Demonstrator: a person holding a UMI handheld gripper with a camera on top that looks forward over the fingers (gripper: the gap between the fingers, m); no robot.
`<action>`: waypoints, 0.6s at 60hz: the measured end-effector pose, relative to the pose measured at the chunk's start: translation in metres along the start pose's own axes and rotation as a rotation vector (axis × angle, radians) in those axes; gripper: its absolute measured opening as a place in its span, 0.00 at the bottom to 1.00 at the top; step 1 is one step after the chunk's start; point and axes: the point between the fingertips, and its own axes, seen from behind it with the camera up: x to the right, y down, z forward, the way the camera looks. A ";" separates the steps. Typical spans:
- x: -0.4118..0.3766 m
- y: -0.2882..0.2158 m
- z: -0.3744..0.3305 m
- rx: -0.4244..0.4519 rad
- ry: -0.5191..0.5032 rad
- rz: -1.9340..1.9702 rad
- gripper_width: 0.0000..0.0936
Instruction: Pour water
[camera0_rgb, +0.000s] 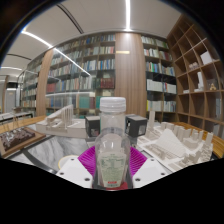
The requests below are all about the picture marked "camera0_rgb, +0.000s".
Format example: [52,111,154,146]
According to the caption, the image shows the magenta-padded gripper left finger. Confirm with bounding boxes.
[54,146,97,189]

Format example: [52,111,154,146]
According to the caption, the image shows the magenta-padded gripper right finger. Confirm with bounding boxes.
[129,146,169,189]

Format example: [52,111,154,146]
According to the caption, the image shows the clear white-capped plastic bottle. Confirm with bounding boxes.
[94,96,132,190]

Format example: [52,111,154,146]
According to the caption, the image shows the flat round red coaster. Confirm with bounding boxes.
[96,179,130,192]

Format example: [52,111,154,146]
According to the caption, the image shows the white city block model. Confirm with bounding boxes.
[136,109,214,173]

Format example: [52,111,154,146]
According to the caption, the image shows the dark cube model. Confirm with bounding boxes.
[84,115,101,138]
[125,114,148,138]

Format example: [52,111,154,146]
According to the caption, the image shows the white columned building model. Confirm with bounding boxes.
[34,104,88,139]

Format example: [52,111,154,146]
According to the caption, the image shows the wooden cubby shelf unit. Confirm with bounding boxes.
[166,14,224,139]

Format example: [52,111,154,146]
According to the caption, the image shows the tall wooden bookshelf unit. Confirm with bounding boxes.
[19,31,178,123]

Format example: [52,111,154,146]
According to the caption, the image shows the ceiling light strips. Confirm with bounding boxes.
[0,0,132,76]

